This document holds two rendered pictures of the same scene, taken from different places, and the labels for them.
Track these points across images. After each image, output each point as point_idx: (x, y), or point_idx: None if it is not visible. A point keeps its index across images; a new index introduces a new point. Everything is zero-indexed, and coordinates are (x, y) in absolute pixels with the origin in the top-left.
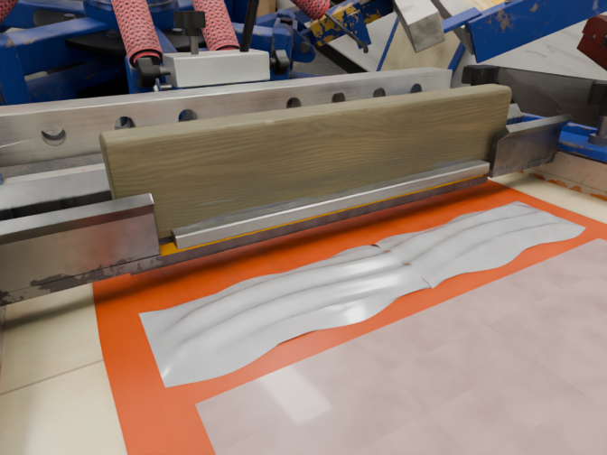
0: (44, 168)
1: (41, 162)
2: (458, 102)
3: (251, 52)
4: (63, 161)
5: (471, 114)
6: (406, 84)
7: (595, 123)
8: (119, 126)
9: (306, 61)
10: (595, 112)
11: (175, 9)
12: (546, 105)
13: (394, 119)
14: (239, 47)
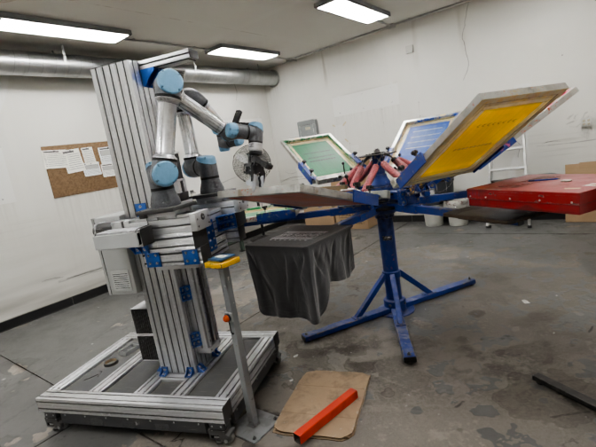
0: (409, 267)
1: (411, 265)
2: (335, 186)
3: (348, 188)
4: (419, 266)
5: (338, 188)
6: (373, 192)
7: (475, 212)
8: (457, 260)
9: (408, 199)
10: (490, 210)
11: (387, 188)
12: (473, 208)
13: (325, 188)
14: (365, 191)
